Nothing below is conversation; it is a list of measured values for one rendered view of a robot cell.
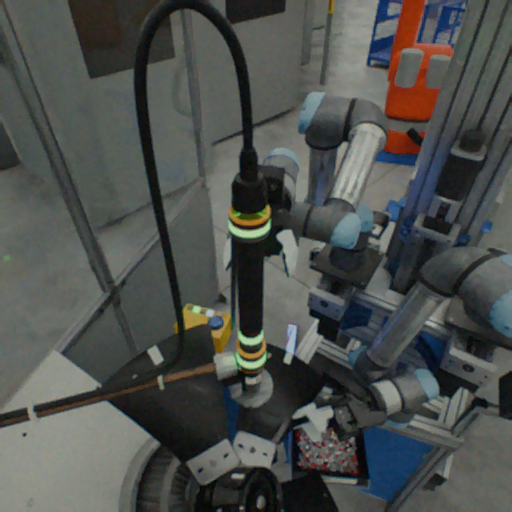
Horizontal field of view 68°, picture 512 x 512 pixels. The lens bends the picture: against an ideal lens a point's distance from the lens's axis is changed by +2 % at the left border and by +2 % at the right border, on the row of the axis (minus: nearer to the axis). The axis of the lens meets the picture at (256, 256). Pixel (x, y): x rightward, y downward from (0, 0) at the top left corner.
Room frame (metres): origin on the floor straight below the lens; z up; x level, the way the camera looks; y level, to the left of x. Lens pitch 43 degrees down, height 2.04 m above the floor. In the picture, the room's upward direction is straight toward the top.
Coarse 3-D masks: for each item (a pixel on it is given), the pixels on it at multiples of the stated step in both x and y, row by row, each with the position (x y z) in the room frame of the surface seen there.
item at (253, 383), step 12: (240, 156) 0.31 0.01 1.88; (252, 156) 0.31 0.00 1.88; (240, 168) 0.31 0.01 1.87; (252, 168) 0.31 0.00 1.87; (240, 180) 0.31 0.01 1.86; (252, 180) 0.31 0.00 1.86; (264, 180) 0.32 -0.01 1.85; (240, 192) 0.30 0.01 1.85; (252, 192) 0.30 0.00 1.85; (264, 192) 0.31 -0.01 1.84; (240, 204) 0.30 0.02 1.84; (252, 204) 0.30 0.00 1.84; (264, 204) 0.31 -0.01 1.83; (252, 384) 0.30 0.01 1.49
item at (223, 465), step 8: (224, 440) 0.30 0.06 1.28; (216, 448) 0.29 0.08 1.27; (224, 448) 0.29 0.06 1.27; (232, 448) 0.29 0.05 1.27; (200, 456) 0.28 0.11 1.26; (208, 456) 0.28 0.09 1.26; (216, 456) 0.28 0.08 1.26; (232, 456) 0.28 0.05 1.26; (192, 464) 0.27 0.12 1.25; (200, 464) 0.27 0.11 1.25; (208, 464) 0.27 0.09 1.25; (216, 464) 0.27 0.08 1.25; (224, 464) 0.27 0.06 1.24; (232, 464) 0.27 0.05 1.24; (192, 472) 0.26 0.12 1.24; (200, 472) 0.26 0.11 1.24; (208, 472) 0.26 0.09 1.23; (216, 472) 0.26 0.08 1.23; (224, 472) 0.26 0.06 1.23; (200, 480) 0.25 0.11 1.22; (208, 480) 0.25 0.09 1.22
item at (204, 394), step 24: (168, 336) 0.42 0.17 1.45; (192, 336) 0.43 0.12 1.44; (144, 360) 0.38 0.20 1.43; (168, 360) 0.39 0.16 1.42; (192, 360) 0.39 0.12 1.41; (192, 384) 0.36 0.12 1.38; (216, 384) 0.37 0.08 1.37; (120, 408) 0.32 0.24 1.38; (144, 408) 0.32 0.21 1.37; (168, 408) 0.33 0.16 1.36; (192, 408) 0.33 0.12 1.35; (216, 408) 0.34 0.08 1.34; (168, 432) 0.30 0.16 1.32; (192, 432) 0.30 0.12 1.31; (216, 432) 0.30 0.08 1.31; (192, 456) 0.27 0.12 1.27
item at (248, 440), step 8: (240, 432) 0.35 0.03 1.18; (240, 440) 0.34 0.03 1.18; (248, 440) 0.34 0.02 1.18; (256, 440) 0.34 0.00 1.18; (264, 440) 0.34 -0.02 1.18; (240, 448) 0.32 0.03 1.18; (248, 448) 0.32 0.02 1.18; (256, 448) 0.32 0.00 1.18; (264, 448) 0.32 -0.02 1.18; (272, 448) 0.32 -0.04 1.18; (240, 456) 0.30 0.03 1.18; (248, 456) 0.30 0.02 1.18; (256, 456) 0.30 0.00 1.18; (264, 456) 0.30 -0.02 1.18; (272, 456) 0.30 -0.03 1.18; (256, 464) 0.29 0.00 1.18; (264, 464) 0.29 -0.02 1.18
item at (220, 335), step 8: (184, 312) 0.78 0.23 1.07; (192, 312) 0.78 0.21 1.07; (216, 312) 0.78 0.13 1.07; (184, 320) 0.75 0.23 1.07; (192, 320) 0.75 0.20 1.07; (200, 320) 0.75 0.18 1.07; (208, 320) 0.75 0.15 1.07; (224, 320) 0.75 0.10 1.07; (176, 328) 0.73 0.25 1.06; (216, 328) 0.72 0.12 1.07; (224, 328) 0.72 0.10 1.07; (216, 336) 0.69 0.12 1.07; (224, 336) 0.71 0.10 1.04; (216, 344) 0.68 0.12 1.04; (224, 344) 0.71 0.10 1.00; (216, 352) 0.68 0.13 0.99
